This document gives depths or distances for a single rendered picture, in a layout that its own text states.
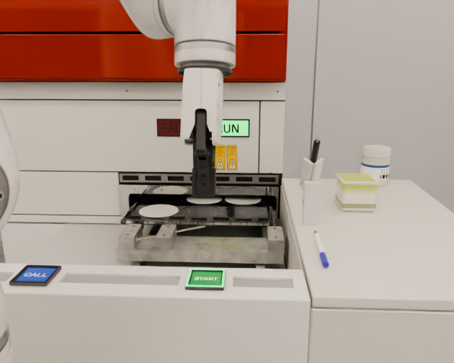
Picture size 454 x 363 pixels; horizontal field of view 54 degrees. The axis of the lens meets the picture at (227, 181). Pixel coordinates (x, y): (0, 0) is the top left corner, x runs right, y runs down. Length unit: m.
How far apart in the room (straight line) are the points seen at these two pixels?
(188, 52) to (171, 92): 0.60
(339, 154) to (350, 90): 0.38
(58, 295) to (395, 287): 0.48
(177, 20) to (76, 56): 0.61
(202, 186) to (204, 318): 0.19
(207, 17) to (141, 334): 0.45
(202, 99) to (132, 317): 0.32
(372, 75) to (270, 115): 1.62
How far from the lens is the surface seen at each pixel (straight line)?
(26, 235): 1.44
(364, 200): 0.98
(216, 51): 0.60
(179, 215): 1.12
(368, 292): 0.68
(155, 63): 1.15
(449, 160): 2.99
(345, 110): 2.74
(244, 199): 1.24
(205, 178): 0.61
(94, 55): 1.19
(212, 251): 0.97
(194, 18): 0.61
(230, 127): 1.19
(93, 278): 0.73
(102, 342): 0.72
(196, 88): 0.58
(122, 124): 1.24
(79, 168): 1.30
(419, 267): 0.78
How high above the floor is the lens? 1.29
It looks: 16 degrees down
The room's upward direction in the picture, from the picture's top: straight up
